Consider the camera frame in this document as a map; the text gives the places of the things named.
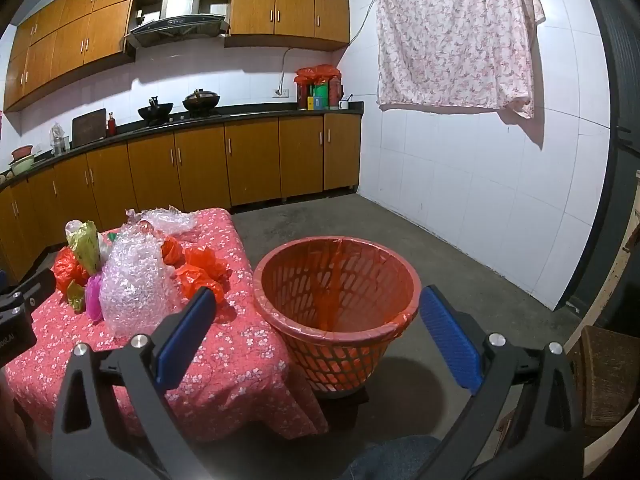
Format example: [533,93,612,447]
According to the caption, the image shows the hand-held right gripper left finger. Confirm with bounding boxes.
[51,286,217,480]

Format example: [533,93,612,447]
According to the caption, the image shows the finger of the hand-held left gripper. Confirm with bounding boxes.
[0,267,56,313]

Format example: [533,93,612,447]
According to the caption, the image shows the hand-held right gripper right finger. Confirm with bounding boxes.
[420,284,584,480]

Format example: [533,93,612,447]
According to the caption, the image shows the yellow-green plastic bag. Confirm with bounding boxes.
[65,220,101,274]

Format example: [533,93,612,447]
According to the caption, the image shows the magenta plastic bag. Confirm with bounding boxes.
[85,272,106,322]

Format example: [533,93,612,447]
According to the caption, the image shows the crinkled red plastic bag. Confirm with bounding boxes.
[175,246,232,307]

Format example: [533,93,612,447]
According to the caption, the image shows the large bubble wrap roll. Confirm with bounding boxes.
[99,232,189,336]

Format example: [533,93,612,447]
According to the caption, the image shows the red plastic basket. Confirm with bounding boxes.
[252,236,423,397]

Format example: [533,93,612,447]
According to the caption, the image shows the olive yellow wrapper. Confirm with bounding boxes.
[66,280,89,314]

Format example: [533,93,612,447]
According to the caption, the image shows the red floral tablecloth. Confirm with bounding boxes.
[5,207,331,443]

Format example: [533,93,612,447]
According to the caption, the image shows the green basin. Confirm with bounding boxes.
[7,155,37,177]

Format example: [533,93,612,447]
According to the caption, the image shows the person's denim-clad leg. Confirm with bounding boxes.
[340,435,444,480]

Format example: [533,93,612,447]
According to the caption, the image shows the clear glass jar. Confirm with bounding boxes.
[49,122,71,157]

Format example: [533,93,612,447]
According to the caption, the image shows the brown woven stool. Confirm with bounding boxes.
[565,325,629,428]

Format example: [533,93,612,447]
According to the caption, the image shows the dark cutting board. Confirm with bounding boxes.
[71,108,107,145]

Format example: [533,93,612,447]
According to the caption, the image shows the wooden base cabinets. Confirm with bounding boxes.
[0,112,362,281]

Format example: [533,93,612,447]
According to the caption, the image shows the black wok with lid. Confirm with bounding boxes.
[182,88,221,113]

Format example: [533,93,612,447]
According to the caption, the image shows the black kitchen countertop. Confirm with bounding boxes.
[0,101,364,192]

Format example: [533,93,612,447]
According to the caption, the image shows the steel range hood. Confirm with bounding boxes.
[122,0,232,51]

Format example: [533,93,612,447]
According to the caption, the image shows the red wrapped packages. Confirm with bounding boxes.
[294,64,344,111]

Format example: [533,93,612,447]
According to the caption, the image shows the pink floral hanging sheet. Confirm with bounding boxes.
[372,0,546,121]

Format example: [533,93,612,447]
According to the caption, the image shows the black wok with handle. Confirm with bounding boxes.
[137,96,174,124]

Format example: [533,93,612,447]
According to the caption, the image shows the wooden wall cabinets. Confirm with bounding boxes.
[2,0,351,113]

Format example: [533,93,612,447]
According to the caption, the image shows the white power cable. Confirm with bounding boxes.
[278,46,302,92]

